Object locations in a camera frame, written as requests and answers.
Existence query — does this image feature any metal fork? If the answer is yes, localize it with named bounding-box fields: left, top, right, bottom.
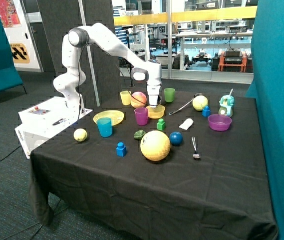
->
left=191, top=136, right=201, bottom=160

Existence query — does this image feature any green plastic cup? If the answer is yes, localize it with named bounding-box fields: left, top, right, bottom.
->
left=164, top=88, right=175, bottom=103

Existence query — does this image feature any black tablecloth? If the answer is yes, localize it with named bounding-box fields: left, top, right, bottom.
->
left=29, top=95, right=279, bottom=240

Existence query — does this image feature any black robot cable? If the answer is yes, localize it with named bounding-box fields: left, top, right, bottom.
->
left=75, top=42, right=149, bottom=125

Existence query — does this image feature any yellow plastic plate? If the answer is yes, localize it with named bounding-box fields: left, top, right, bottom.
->
left=93, top=110, right=125, bottom=126

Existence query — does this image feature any large yellow smiley ball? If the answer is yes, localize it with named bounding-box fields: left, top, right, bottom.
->
left=140, top=130, right=171, bottom=161

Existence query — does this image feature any blue toy block front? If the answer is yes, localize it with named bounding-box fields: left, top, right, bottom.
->
left=116, top=142, right=127, bottom=157

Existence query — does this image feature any teal toy dispenser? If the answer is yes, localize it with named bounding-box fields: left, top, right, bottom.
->
left=218, top=88, right=235, bottom=117

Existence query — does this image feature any magenta plastic cup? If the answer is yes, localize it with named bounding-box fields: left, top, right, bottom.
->
left=134, top=107, right=148, bottom=126

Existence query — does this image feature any white folded cloth piece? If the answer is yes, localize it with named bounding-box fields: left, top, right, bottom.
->
left=179, top=118, right=194, bottom=130

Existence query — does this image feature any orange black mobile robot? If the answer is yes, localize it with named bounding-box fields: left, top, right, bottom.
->
left=211, top=48, right=253, bottom=73

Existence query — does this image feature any yellow black sign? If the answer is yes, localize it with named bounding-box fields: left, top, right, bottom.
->
left=10, top=43, right=30, bottom=64

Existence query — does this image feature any black marker pen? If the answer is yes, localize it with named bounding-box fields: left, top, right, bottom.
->
left=52, top=118, right=66, bottom=126

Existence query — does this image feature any small yellow ball left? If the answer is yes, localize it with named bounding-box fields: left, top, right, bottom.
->
left=73, top=128, right=88, bottom=142

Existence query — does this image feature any green toy block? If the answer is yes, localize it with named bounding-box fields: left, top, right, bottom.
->
left=157, top=118, right=166, bottom=131

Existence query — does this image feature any blue toy block back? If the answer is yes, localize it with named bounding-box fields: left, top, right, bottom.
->
left=202, top=105, right=211, bottom=118

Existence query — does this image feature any yellow plastic cup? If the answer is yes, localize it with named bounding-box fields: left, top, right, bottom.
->
left=120, top=90, right=131, bottom=106

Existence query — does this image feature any teal partition right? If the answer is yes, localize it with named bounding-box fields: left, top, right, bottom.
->
left=246, top=0, right=284, bottom=240

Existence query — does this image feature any dark blue ball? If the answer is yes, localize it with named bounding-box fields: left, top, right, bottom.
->
left=169, top=131, right=183, bottom=146

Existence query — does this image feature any blue plastic cup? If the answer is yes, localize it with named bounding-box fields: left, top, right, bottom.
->
left=97, top=117, right=112, bottom=138

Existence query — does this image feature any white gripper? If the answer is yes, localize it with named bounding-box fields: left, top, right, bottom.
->
left=147, top=85, right=162, bottom=110

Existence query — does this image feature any yellow ball back right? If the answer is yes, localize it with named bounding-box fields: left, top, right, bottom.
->
left=192, top=95, right=208, bottom=112

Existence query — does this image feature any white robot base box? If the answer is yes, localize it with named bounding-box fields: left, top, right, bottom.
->
left=15, top=96, right=92, bottom=159

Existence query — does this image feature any black tripod stand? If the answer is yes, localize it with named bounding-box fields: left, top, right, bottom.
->
left=121, top=24, right=135, bottom=87

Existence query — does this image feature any red poster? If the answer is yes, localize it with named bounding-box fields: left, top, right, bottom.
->
left=0, top=0, right=21, bottom=28

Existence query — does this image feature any green toy pepper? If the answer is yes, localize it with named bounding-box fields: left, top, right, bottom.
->
left=133, top=129, right=146, bottom=141

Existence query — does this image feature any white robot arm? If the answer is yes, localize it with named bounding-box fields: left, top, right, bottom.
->
left=53, top=23, right=162, bottom=117

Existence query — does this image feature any yellow plastic bowl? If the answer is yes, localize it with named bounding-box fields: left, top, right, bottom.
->
left=146, top=104, right=166, bottom=119

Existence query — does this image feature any orange pink soft ball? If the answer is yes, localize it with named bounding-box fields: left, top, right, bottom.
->
left=131, top=91, right=147, bottom=108

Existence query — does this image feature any blue toy block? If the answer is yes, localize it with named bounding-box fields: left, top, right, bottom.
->
left=202, top=105, right=211, bottom=118
left=116, top=142, right=127, bottom=157

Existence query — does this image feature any purple plastic bowl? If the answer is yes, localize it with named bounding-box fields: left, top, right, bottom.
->
left=208, top=114, right=232, bottom=132

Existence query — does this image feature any black ladle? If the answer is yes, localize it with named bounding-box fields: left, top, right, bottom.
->
left=168, top=92, right=203, bottom=116

